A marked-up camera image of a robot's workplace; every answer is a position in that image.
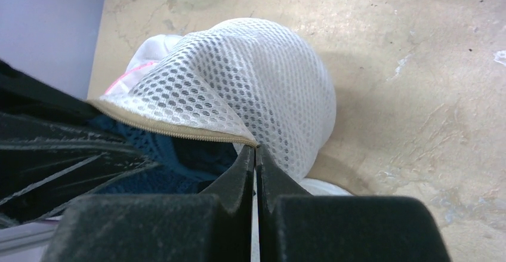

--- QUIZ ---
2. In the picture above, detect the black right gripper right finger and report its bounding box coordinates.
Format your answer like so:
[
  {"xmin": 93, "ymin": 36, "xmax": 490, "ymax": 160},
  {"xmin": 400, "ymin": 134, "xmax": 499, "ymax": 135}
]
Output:
[{"xmin": 255, "ymin": 147, "xmax": 451, "ymax": 261}]

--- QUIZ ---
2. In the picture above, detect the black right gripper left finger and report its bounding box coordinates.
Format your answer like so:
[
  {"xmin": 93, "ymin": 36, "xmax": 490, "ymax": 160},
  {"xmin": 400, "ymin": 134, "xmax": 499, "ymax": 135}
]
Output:
[{"xmin": 42, "ymin": 147, "xmax": 255, "ymax": 261}]

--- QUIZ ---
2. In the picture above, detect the pink-trimmed white laundry bag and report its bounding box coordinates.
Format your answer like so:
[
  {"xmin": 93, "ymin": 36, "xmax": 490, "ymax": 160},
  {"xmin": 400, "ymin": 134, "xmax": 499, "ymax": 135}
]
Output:
[{"xmin": 104, "ymin": 34, "xmax": 183, "ymax": 95}]

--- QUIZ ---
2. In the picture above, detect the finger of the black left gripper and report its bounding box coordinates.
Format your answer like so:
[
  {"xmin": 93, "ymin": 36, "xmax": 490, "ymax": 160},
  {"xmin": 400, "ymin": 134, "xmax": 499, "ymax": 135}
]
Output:
[{"xmin": 1, "ymin": 62, "xmax": 156, "ymax": 229}]

